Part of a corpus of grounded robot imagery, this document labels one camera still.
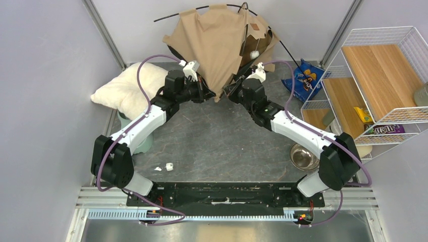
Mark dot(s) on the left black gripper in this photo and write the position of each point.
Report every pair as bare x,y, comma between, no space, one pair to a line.
202,88

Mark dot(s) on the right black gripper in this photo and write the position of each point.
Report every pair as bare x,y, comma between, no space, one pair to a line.
233,86

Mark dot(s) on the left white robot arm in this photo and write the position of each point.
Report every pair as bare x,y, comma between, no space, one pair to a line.
112,156

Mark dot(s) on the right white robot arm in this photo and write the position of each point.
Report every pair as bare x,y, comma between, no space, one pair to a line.
338,158

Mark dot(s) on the steel pet bowl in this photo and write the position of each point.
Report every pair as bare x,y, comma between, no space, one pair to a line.
303,159

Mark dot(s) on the white fluffy pillow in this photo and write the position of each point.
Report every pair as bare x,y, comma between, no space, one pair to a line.
123,92

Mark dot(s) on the blue chip bag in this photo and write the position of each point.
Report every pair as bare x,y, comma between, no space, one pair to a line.
306,83

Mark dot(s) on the small white plastic cap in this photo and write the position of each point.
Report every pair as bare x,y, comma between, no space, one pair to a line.
169,166

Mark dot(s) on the yellow snack packet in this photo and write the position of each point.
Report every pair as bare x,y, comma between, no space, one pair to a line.
363,114

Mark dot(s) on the cream round object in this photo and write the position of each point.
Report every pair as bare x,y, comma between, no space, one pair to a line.
363,151

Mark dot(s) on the purple candy bag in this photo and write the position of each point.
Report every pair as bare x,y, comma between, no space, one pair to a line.
384,129

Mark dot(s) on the clear glass jar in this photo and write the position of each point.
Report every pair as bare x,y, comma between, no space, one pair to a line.
420,96

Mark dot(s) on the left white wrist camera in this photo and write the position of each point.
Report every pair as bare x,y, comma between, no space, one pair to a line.
190,70

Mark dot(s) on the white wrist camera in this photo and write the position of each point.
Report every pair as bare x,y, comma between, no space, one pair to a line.
190,70
258,73

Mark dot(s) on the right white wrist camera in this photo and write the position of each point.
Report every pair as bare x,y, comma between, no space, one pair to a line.
258,73

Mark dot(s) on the white wire shelf rack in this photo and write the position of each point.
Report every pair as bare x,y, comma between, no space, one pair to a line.
378,69

